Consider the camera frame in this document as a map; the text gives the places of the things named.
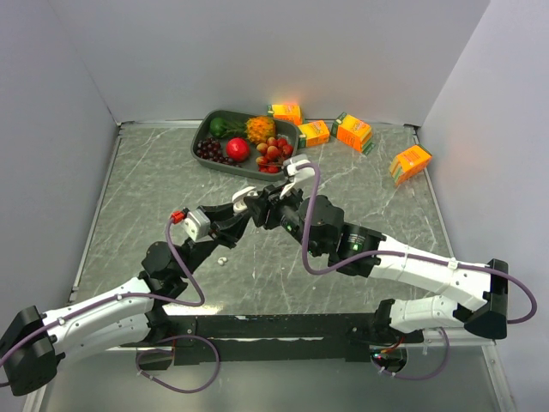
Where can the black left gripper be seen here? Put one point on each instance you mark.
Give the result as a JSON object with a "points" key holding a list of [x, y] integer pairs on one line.
{"points": [[226, 230]]}

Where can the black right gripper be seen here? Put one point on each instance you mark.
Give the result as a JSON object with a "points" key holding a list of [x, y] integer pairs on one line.
{"points": [[270, 198]]}

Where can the white oval charging case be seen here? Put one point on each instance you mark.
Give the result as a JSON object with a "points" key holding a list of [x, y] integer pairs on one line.
{"points": [[238, 199]]}

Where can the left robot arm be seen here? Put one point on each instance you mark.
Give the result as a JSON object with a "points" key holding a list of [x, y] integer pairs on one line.
{"points": [[37, 343]]}

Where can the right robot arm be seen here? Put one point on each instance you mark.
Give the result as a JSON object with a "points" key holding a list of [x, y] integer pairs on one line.
{"points": [[469, 296]]}

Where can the red pomegranate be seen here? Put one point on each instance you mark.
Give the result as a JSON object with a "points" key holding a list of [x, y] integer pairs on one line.
{"points": [[237, 149]]}

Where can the dark purple grapes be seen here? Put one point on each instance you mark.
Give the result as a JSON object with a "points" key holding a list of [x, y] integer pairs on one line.
{"points": [[214, 151]]}

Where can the orange pineapple toy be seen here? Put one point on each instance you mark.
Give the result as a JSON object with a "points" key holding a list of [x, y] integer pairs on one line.
{"points": [[259, 129]]}

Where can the dark grey fruit tray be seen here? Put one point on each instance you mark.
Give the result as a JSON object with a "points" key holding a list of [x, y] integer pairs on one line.
{"points": [[235, 128]]}

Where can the orange box middle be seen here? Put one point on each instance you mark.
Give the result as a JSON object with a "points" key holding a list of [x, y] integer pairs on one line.
{"points": [[313, 134]]}

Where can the green pepper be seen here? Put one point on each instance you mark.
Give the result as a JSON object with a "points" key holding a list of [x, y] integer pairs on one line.
{"points": [[218, 127]]}

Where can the orange box back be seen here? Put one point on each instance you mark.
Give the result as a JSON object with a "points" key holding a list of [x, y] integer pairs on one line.
{"points": [[287, 112]]}

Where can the orange sponge box near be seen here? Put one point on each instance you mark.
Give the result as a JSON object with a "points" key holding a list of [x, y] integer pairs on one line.
{"points": [[353, 132]]}

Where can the orange striped sponge box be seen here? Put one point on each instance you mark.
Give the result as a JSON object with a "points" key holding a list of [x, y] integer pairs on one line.
{"points": [[409, 163]]}

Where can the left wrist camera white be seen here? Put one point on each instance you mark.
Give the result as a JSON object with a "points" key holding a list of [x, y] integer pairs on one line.
{"points": [[195, 223]]}

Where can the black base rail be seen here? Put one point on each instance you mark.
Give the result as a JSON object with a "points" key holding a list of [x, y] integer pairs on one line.
{"points": [[279, 337]]}

